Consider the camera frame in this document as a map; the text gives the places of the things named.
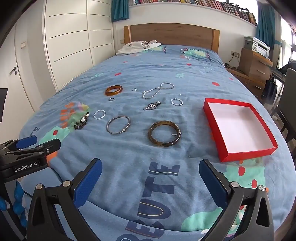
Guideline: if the dark beaded bracelet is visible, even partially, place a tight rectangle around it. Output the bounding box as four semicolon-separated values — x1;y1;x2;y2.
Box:
74;111;90;130

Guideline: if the twisted silver bangle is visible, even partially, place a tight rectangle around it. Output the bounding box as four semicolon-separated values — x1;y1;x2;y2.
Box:
93;109;106;120

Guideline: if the amber orange bangle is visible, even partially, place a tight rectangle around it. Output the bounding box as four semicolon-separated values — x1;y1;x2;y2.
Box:
104;85;123;96

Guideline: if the thin silver bangle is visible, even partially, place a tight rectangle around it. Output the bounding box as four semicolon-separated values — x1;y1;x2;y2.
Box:
106;115;131;135

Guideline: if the red shallow box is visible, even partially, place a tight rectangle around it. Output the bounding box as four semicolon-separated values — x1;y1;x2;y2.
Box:
203;98;278;162

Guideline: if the dark tortoiseshell bangle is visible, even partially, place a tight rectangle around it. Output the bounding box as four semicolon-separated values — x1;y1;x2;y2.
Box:
147;120;182;147

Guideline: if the silver chain necklace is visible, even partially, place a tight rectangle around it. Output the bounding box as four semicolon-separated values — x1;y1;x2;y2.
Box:
141;81;175;100

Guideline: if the blue gloved left hand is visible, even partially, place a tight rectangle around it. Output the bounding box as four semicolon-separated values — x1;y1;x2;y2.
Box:
13;181;28;228

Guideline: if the white door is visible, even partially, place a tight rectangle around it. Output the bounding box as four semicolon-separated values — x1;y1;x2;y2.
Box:
1;27;34;143

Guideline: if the blue printed bedspread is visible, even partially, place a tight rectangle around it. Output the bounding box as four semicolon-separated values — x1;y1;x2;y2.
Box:
20;45;295;240

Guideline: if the white wardrobe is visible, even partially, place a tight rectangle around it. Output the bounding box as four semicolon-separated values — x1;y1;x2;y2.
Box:
43;0;115;91

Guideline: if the dark office chair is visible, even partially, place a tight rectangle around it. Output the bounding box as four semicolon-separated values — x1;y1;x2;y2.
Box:
269;67;296;144

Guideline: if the white garment on bed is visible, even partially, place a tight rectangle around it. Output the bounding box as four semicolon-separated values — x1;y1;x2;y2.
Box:
116;40;162;56

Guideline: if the wooden drawer cabinet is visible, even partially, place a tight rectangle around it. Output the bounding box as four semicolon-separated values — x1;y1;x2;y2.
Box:
226;48;273;100

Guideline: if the teal curtain left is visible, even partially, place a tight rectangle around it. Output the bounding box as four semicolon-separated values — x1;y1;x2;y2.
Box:
111;0;130;22

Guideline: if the teal curtain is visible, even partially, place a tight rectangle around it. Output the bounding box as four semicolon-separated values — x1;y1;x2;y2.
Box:
255;2;275;49
111;0;130;22

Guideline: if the wooden headboard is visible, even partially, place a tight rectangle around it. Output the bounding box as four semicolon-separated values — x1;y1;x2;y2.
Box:
123;23;220;53

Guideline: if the white printer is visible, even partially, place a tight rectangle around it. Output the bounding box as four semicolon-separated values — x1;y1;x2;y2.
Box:
244;37;270;59

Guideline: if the teal curtain right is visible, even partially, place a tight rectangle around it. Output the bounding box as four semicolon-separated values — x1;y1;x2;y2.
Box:
255;2;275;49

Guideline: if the row of books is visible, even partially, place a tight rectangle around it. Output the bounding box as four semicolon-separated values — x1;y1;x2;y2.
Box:
128;0;257;26

